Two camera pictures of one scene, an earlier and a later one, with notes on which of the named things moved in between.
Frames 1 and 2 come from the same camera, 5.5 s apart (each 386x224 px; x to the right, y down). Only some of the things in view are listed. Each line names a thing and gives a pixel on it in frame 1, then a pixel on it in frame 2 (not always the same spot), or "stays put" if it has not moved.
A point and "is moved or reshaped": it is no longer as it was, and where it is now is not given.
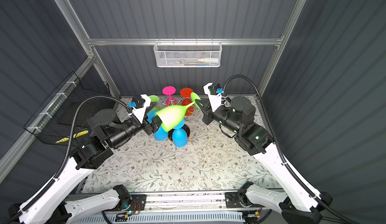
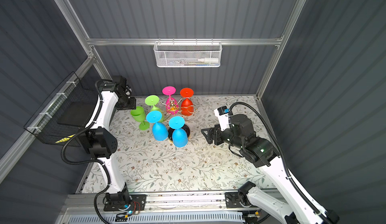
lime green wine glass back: (154, 98) stays put
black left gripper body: (147, 127) -> (125, 103)
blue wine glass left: (161, 134) stays put
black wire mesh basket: (53, 122) stays put
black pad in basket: (66, 115) stays put
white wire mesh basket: (187, 53) stays put
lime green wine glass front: (171, 116) is moved or reshaped
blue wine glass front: (180, 137) stays put
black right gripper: (207, 112) -> (216, 130)
